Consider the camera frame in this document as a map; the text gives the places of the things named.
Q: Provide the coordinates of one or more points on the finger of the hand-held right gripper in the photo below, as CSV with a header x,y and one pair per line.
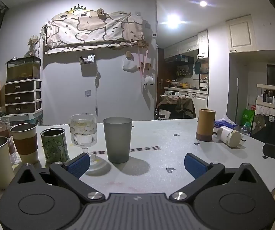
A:
x,y
271,150

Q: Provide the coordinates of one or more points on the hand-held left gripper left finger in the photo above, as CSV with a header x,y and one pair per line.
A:
x,y
78,165

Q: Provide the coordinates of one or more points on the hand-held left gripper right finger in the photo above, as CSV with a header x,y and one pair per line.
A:
x,y
195,165

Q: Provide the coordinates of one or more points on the white cup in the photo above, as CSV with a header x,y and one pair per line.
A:
x,y
228,136

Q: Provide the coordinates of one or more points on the green printed cup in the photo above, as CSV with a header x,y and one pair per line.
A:
x,y
54,146

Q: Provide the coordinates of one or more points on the brown cylindrical cup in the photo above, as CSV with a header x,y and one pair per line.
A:
x,y
205,125

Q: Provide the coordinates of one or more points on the grey frosted cup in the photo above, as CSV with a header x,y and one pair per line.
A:
x,y
117,141

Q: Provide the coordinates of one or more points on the steel cup with brown sleeve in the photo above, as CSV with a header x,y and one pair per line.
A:
x,y
25,143

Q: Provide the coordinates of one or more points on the dark printed cloth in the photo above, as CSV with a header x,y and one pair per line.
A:
x,y
271,124

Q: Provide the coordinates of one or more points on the clear plastic bottle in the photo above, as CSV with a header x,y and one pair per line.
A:
x,y
245,129

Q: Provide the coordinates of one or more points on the ribbed stemmed glass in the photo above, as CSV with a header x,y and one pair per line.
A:
x,y
83,131

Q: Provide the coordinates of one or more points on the green bag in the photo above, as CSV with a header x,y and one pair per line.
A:
x,y
247,117

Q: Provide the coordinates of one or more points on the tissue pack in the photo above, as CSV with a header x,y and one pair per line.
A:
x,y
223,124

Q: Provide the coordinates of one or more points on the shelf with bottles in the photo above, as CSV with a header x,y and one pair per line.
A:
x,y
271,98

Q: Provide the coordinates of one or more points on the chair draped with clothes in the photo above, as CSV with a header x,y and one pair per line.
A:
x,y
175,106

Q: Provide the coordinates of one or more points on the white washing machine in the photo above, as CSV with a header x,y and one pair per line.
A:
x,y
199,100

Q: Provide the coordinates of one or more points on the yellow pot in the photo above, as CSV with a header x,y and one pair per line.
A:
x,y
185,85

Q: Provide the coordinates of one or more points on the dark drawer unit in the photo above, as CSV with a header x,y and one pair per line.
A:
x,y
22,97

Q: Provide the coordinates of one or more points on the kitchen spice rack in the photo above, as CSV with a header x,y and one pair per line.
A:
x,y
183,71

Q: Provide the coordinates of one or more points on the white plush toy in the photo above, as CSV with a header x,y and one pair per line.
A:
x,y
149,81

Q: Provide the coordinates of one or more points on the glass fish tank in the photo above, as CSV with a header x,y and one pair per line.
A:
x,y
23,69

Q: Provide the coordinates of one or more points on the white hanging bag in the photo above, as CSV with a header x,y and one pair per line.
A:
x,y
129,66

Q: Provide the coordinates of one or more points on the white kitchen cabinets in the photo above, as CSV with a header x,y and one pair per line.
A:
x,y
187,44

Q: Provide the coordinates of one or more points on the dried flower bunch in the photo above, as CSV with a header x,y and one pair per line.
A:
x,y
33,43

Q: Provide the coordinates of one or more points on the printed cartoon cloth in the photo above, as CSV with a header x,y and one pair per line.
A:
x,y
91,30

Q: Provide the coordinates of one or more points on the large ceiling light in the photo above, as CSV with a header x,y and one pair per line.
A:
x,y
173,20

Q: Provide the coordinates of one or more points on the small ceiling light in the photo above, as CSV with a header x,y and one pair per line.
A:
x,y
203,3

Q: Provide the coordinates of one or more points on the wall socket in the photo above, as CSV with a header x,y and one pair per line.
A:
x,y
88,93

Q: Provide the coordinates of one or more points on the white wall cabinet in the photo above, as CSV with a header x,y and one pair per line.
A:
x,y
241,32

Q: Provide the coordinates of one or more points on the crown wall decoration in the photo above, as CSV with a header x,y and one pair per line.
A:
x,y
78,8

